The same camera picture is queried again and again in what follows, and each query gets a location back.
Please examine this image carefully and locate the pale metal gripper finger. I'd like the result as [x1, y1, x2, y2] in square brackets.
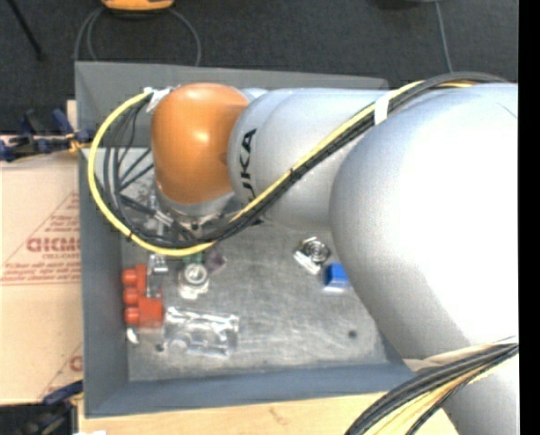
[146, 255, 169, 299]

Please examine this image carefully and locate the silver round metal object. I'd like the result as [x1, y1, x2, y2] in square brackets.
[177, 262, 211, 300]

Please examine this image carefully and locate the red toy block with knobs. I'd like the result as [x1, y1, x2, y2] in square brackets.
[121, 264, 165, 330]

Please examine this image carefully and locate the clear plastic packet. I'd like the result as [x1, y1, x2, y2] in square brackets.
[162, 305, 241, 358]

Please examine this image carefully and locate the grey metal bin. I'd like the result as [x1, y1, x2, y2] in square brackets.
[73, 61, 417, 419]

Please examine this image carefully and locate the brown cardboard board red print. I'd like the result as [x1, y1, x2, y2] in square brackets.
[0, 133, 85, 408]

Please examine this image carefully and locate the silver metal object white tab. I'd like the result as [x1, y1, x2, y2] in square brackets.
[293, 237, 333, 276]

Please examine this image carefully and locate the blue box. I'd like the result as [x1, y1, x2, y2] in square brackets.
[322, 262, 352, 295]

